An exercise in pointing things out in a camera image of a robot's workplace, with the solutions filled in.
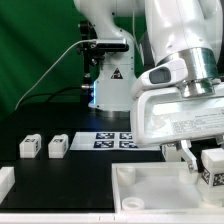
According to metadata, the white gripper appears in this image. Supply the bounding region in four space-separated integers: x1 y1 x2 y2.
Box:
130 59 224 173

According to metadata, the white square tabletop part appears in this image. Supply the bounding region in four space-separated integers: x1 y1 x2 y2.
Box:
111 162 224 215

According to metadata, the white cable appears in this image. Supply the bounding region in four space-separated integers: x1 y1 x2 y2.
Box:
14 39 98 111

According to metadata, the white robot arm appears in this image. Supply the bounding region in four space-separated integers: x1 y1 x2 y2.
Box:
73 0 224 171

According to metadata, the white obstacle fence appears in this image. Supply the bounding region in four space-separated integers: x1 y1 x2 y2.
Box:
0 166 224 224

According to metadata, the black cable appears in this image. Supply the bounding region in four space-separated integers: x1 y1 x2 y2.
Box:
19 86 84 108

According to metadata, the white marker sheet with tags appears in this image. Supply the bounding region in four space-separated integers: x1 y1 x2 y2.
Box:
70 132 160 151

